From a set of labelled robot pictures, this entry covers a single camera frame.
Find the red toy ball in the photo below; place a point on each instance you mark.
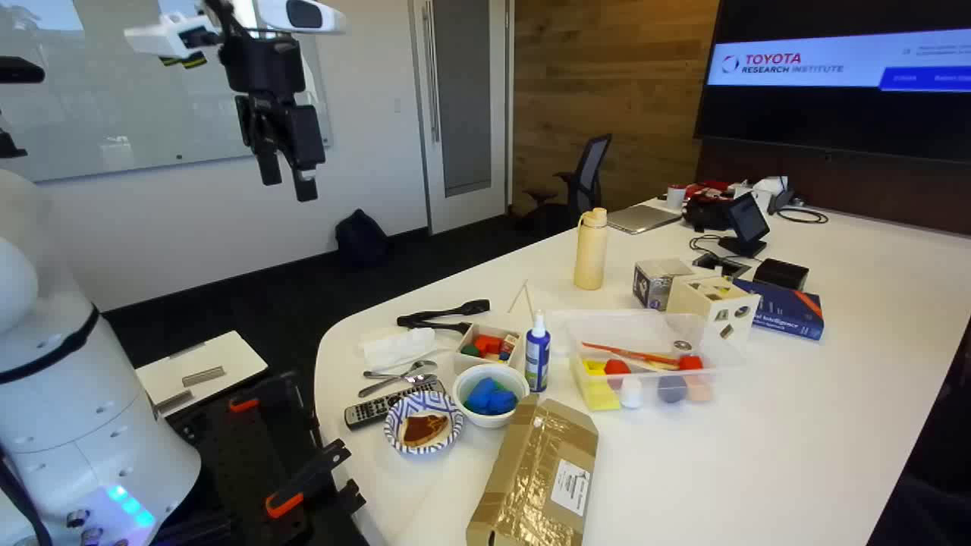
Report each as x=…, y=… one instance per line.
x=690, y=361
x=616, y=369

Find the thin wooden skewer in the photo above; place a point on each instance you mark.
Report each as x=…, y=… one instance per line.
x=521, y=297

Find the blue toy block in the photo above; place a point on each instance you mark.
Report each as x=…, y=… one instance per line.
x=489, y=395

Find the grey cube box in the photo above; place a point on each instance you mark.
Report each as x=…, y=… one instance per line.
x=656, y=282

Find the small white bottle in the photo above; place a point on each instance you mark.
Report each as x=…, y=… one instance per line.
x=632, y=393

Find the cream squeeze bottle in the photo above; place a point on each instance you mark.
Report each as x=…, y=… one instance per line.
x=590, y=252

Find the black remote control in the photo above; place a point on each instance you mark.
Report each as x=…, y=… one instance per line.
x=372, y=410

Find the black bag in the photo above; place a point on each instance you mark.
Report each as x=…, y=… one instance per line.
x=708, y=210

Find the orange toy stick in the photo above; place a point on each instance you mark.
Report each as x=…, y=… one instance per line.
x=630, y=353

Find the white flat board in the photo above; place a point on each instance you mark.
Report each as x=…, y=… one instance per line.
x=200, y=372

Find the blue patterned bowl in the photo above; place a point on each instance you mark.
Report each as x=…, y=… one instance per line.
x=426, y=424

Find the wall television screen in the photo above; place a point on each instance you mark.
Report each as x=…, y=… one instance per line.
x=839, y=62

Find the small tray of coloured blocks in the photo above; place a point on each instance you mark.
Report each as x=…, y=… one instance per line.
x=488, y=346

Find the black backpack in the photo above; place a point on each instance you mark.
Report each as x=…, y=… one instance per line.
x=363, y=240

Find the white paper napkin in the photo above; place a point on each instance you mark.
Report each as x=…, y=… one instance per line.
x=397, y=346

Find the blue cardboard box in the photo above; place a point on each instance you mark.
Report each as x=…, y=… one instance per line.
x=785, y=307

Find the wall whiteboard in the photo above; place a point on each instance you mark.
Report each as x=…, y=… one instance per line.
x=109, y=101

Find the white bowl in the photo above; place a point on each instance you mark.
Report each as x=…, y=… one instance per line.
x=489, y=395

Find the silver metal fork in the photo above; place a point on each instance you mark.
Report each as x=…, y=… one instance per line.
x=397, y=384

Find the black tablet on stand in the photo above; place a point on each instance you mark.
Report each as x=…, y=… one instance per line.
x=749, y=225

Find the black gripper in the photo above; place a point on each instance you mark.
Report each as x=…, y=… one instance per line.
x=262, y=65

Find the black marker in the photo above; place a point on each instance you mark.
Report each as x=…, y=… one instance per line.
x=445, y=313

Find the white door with glass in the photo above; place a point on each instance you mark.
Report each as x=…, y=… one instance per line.
x=459, y=109

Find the clear plastic bin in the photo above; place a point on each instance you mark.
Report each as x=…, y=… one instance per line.
x=647, y=353

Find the black office chair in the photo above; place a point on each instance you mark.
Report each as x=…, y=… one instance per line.
x=583, y=182

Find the black stand with orange clips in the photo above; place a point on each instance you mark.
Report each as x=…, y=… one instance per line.
x=274, y=466

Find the yellow toy block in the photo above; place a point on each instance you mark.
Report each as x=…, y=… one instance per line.
x=596, y=386

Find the grey laptop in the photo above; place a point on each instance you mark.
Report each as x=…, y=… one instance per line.
x=641, y=217

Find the gold foil bag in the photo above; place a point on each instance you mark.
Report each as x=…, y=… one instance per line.
x=534, y=474

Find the white bottle with blue label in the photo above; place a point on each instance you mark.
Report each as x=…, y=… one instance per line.
x=539, y=357

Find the white device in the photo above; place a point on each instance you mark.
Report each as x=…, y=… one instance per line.
x=773, y=191

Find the small black box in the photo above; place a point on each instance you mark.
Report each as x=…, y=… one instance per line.
x=781, y=275

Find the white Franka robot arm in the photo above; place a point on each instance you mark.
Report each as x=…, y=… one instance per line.
x=62, y=404

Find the white cup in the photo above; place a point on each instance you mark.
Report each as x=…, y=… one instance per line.
x=676, y=197

